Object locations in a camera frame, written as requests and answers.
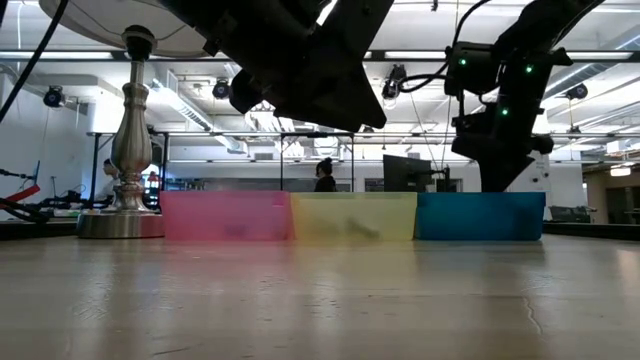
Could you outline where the person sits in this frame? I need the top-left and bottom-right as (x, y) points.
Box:
(313, 157), (338, 193)
(94, 158), (120, 201)

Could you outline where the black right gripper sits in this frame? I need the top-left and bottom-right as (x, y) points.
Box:
(451, 47), (574, 194)

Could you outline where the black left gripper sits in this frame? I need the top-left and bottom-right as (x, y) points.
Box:
(162, 0), (396, 132)

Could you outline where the blue plastic bin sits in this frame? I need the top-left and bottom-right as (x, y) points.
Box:
(414, 191), (547, 242)

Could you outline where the thick black cable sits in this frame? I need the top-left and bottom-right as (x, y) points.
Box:
(0, 0), (70, 124)

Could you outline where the black monitor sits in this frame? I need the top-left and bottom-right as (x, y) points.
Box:
(382, 154), (434, 193)

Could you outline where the yellow translucent plastic bin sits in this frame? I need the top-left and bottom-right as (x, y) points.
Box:
(290, 192), (419, 242)

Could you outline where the white ventilation duct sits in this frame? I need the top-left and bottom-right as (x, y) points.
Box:
(149, 69), (246, 154)

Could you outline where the red bar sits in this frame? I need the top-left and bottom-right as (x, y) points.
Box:
(0, 183), (41, 211)

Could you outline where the black aluminium table frame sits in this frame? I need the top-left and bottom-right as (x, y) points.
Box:
(0, 219), (640, 242)

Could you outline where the black metal frame stand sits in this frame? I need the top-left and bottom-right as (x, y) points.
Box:
(87, 130), (356, 194)

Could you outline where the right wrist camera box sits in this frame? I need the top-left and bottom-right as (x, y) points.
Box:
(443, 41), (501, 97)

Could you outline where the pink translucent plastic bin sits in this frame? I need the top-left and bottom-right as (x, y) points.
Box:
(159, 190), (294, 242)

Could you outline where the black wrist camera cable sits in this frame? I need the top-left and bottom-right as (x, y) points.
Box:
(397, 0), (494, 94)

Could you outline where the white shade metal table lamp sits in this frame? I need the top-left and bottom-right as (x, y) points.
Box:
(38, 0), (211, 240)

